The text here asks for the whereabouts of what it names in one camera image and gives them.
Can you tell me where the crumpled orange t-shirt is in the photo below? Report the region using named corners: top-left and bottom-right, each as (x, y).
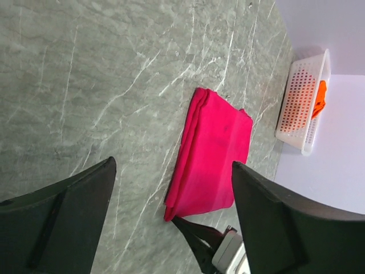
top-left (311, 80), bottom-right (327, 120)

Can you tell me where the white plastic basket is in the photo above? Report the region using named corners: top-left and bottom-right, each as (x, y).
top-left (275, 49), bottom-right (331, 156)

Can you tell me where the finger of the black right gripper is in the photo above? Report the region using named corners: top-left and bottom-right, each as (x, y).
top-left (172, 216), bottom-right (224, 273)

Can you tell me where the red t-shirt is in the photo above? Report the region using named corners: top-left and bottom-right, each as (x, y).
top-left (164, 87), bottom-right (253, 222)

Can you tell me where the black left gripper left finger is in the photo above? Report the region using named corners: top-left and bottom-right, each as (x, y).
top-left (1, 157), bottom-right (116, 273)

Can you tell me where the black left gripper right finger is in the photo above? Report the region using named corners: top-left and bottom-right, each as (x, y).
top-left (232, 162), bottom-right (364, 273)

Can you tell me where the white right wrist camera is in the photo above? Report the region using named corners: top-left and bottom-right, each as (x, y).
top-left (212, 226), bottom-right (251, 274)

